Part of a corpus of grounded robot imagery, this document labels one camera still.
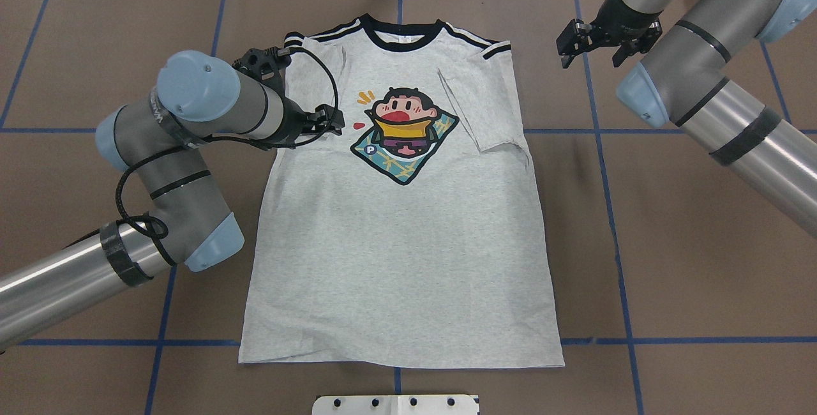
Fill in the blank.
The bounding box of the grey cartoon print t-shirt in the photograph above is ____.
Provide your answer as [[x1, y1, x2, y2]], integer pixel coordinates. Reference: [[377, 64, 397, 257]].
[[237, 15, 564, 369]]

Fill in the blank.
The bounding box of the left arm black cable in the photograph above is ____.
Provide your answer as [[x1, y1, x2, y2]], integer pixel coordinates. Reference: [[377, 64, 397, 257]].
[[114, 47, 340, 269]]

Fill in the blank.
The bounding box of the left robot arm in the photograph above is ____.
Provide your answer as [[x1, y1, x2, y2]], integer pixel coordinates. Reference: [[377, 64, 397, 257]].
[[2, 47, 345, 350]]

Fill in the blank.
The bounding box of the brown table mat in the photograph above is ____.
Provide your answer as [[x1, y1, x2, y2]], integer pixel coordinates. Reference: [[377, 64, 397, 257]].
[[2, 0, 815, 414]]

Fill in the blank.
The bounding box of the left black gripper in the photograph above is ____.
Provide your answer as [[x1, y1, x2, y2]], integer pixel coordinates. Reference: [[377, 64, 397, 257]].
[[278, 99, 345, 147]]

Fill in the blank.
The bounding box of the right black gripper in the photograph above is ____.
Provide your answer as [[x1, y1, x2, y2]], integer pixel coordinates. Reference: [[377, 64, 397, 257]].
[[555, 0, 663, 69]]

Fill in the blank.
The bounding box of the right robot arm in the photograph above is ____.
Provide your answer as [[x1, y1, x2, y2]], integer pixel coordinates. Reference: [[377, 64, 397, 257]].
[[555, 0, 816, 236]]

